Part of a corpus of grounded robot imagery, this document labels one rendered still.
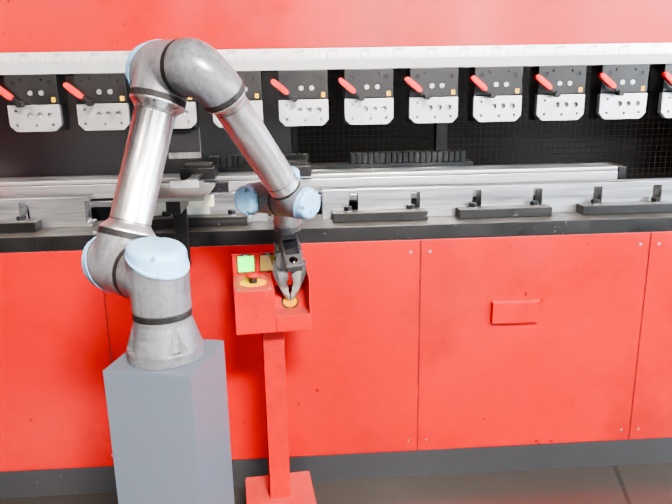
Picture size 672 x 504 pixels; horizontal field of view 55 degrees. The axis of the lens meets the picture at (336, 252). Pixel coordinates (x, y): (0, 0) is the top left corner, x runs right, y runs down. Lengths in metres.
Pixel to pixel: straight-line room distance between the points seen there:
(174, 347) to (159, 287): 0.13
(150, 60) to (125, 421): 0.72
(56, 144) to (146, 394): 1.58
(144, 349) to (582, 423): 1.58
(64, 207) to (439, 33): 1.27
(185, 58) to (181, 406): 0.67
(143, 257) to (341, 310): 0.93
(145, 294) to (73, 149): 1.50
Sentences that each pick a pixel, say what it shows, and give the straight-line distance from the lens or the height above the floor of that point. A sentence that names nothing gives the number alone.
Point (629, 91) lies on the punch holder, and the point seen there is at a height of 1.26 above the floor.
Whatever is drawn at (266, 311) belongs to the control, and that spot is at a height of 0.72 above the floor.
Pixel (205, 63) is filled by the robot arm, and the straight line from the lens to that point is 1.33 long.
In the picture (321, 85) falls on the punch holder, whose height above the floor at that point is 1.29.
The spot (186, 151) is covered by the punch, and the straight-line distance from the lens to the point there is 2.09.
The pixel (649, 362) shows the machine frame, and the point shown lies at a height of 0.38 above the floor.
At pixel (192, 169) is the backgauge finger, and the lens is 2.29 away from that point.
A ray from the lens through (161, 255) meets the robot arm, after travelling 1.25.
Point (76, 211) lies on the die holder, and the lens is 2.18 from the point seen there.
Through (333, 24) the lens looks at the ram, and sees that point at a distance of 2.03.
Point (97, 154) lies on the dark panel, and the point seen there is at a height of 1.05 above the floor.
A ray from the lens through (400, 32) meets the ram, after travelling 2.05.
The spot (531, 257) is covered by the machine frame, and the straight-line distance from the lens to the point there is 2.12.
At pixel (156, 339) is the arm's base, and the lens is 1.29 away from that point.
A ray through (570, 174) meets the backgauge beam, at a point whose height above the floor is 0.96.
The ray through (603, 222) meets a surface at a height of 0.86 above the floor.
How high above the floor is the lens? 1.30
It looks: 15 degrees down
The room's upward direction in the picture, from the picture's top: 1 degrees counter-clockwise
